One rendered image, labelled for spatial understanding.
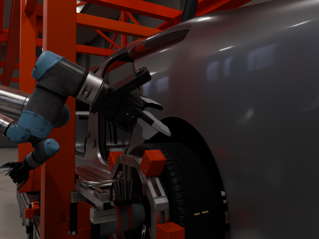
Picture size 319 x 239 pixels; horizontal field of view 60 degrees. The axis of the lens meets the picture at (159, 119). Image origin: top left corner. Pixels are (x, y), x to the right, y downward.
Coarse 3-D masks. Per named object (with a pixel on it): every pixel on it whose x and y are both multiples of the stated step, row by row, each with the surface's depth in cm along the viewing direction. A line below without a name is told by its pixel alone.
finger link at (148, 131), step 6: (150, 114) 70; (138, 120) 70; (156, 120) 68; (144, 126) 70; (150, 126) 69; (156, 126) 68; (162, 126) 68; (144, 132) 70; (150, 132) 69; (156, 132) 69; (162, 132) 68; (168, 132) 69; (144, 138) 70
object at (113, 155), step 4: (112, 152) 150; (116, 152) 151; (120, 152) 152; (108, 156) 152; (112, 156) 148; (116, 156) 149; (108, 160) 151; (112, 160) 147; (108, 164) 151; (112, 164) 146; (112, 168) 147
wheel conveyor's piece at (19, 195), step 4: (20, 196) 382; (28, 196) 401; (32, 196) 403; (36, 196) 399; (20, 200) 381; (32, 200) 380; (20, 204) 379; (20, 208) 380; (20, 212) 389; (20, 216) 390
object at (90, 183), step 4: (124, 164) 131; (124, 168) 131; (124, 172) 131; (124, 176) 131; (76, 180) 136; (80, 180) 131; (84, 180) 128; (104, 180) 128; (108, 180) 128; (112, 180) 129; (116, 180) 129; (80, 184) 134; (84, 184) 126; (88, 184) 125; (92, 184) 125; (96, 184) 125
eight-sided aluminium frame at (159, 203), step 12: (120, 156) 137; (132, 156) 135; (120, 168) 148; (144, 180) 115; (156, 180) 115; (108, 192) 151; (156, 192) 114; (156, 204) 106; (168, 204) 109; (156, 216) 106; (168, 216) 109
